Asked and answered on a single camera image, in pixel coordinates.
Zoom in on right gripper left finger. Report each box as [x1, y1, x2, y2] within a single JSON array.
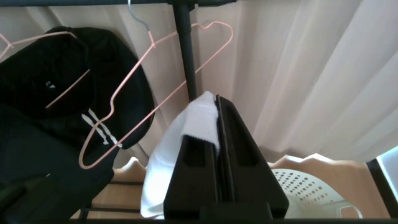
[[164, 135, 220, 219]]

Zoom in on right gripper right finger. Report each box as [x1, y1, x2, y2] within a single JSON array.
[[215, 94, 290, 219]]

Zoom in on white printed T-shirt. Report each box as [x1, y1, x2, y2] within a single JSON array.
[[139, 90, 222, 219]]

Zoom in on pink clothes hanger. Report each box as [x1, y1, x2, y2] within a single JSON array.
[[78, 0, 234, 170], [0, 30, 91, 110]]

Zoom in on black striped shorts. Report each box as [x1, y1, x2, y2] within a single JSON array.
[[0, 26, 156, 223]]

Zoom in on white laundry basket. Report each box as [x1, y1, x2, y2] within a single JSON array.
[[270, 169, 364, 220]]

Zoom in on black clothes rack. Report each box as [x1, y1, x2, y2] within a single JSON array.
[[0, 0, 239, 220]]

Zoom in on beige curtain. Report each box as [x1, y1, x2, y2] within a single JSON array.
[[0, 0, 398, 163]]

